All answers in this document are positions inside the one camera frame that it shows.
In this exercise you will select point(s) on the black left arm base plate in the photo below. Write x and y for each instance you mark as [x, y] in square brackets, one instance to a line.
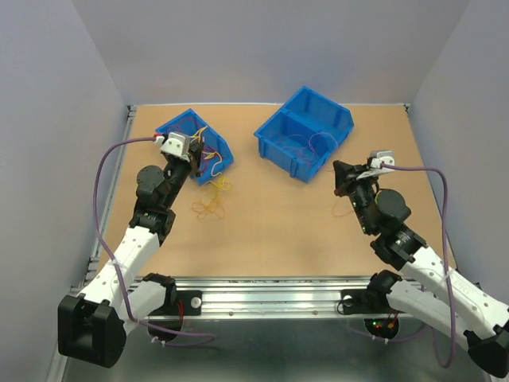
[174, 303]

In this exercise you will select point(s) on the aluminium side frame rail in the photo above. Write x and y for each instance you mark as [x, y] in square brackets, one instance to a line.
[117, 155]

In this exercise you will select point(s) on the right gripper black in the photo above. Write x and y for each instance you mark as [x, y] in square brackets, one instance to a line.
[344, 172]

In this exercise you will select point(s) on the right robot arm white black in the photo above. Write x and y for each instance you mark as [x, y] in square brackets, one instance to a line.
[422, 283]

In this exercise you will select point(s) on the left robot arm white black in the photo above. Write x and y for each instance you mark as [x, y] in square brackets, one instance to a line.
[93, 325]

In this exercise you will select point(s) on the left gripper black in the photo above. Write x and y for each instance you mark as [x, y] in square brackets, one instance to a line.
[195, 148]

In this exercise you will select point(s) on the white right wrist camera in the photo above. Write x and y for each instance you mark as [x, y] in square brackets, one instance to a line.
[378, 163]

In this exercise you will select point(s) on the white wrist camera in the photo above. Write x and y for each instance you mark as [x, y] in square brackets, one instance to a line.
[176, 144]
[378, 163]

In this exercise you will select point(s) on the aluminium mounting rail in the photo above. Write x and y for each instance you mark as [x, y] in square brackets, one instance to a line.
[264, 298]

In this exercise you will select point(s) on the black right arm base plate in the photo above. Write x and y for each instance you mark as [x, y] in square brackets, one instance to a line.
[367, 302]

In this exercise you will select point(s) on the large blue divided bin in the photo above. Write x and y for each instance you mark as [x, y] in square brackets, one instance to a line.
[303, 133]

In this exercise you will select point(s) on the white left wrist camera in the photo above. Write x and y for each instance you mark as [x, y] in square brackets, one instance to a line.
[176, 144]

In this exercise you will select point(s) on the small blue plastic bin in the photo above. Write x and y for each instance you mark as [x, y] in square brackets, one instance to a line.
[216, 156]

